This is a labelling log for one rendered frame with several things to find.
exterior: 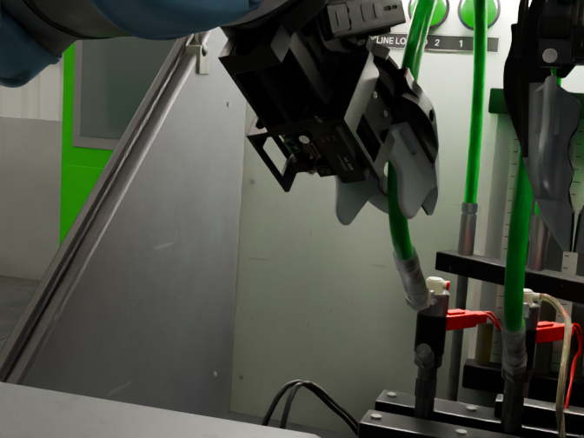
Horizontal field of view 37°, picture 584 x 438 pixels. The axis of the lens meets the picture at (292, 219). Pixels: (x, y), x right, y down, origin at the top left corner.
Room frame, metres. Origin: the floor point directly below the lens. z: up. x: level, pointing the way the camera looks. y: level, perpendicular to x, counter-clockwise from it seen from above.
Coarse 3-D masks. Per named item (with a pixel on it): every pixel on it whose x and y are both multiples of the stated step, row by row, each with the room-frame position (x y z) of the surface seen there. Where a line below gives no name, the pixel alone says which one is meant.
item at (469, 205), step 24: (432, 0) 0.66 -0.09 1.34; (480, 0) 0.90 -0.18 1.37; (480, 24) 0.92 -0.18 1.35; (408, 48) 0.63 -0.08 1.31; (480, 48) 0.93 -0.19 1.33; (480, 72) 0.94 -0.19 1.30; (480, 96) 0.95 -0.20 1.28; (480, 120) 0.96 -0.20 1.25; (480, 144) 0.96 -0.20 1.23; (408, 240) 0.64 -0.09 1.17
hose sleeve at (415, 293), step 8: (416, 256) 0.66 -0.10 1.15; (400, 264) 0.66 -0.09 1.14; (408, 264) 0.66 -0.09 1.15; (416, 264) 0.67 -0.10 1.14; (400, 272) 0.67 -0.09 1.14; (408, 272) 0.67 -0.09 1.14; (416, 272) 0.67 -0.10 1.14; (408, 280) 0.68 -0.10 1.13; (416, 280) 0.68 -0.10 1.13; (424, 280) 0.70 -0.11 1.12; (408, 288) 0.69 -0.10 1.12; (416, 288) 0.69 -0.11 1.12; (424, 288) 0.70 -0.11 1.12; (408, 296) 0.71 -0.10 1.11; (416, 296) 0.70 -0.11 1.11; (424, 296) 0.71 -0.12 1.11
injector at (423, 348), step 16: (416, 320) 0.78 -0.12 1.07; (432, 320) 0.77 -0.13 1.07; (416, 336) 0.78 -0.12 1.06; (432, 336) 0.77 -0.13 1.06; (416, 352) 0.75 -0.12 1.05; (432, 352) 0.76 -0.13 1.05; (432, 368) 0.77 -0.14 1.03; (416, 384) 0.78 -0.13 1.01; (432, 384) 0.77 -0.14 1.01; (416, 400) 0.78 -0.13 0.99; (432, 400) 0.77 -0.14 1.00; (416, 416) 0.77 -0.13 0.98; (432, 416) 0.78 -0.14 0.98
